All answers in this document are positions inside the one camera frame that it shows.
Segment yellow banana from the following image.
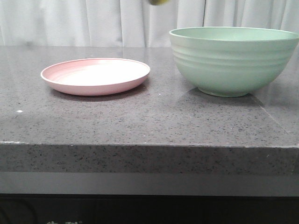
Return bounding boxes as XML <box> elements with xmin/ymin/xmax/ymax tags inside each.
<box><xmin>148</xmin><ymin>0</ymin><xmax>169</xmax><ymax>6</ymax></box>

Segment pink plate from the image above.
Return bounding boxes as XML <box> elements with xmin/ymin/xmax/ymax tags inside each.
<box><xmin>41</xmin><ymin>58</ymin><xmax>150</xmax><ymax>96</ymax></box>

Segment light green ribbed bowl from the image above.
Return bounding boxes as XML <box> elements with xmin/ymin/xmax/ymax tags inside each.
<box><xmin>169</xmin><ymin>27</ymin><xmax>299</xmax><ymax>97</ymax></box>

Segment white curtain backdrop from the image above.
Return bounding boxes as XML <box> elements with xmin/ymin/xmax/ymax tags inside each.
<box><xmin>0</xmin><ymin>0</ymin><xmax>299</xmax><ymax>47</ymax></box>

